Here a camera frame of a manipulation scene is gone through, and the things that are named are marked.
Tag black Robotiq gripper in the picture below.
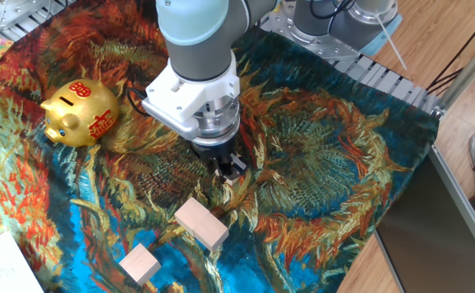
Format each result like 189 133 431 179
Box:
190 136 250 182

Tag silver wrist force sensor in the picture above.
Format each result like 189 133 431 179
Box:
190 95 242 147

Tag sunflower painting tablecloth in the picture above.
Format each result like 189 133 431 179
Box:
0 0 441 293

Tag yellow doll head toy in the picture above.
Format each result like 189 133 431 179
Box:
40 78 120 148

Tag dark flat panel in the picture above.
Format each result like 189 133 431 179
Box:
374 154 475 293

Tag white paper sheet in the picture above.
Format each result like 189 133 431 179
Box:
0 230 46 293

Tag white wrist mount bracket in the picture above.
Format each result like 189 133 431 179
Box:
142 52 242 142

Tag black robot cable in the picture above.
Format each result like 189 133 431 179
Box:
125 0 356 117

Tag white cable tie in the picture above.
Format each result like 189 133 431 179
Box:
374 14 408 71

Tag silver panel frame rail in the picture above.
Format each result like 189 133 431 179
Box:
427 144 475 268

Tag aluminium frame post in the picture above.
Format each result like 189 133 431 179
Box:
431 24 475 120

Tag black floor cables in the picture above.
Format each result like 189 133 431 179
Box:
425 7 475 95

